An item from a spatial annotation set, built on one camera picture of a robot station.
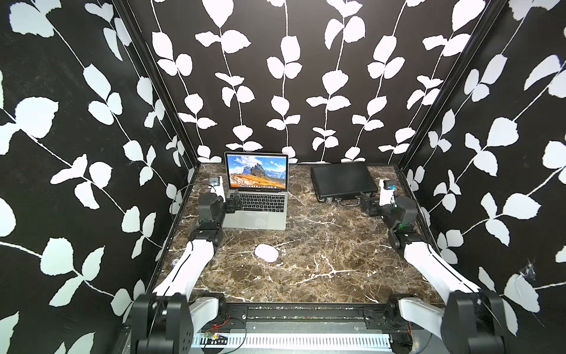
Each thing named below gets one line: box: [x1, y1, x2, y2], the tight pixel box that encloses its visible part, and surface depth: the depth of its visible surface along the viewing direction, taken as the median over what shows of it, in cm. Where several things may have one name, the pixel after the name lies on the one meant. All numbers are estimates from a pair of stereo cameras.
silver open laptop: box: [221, 151, 289, 231], surface depth 106 cm
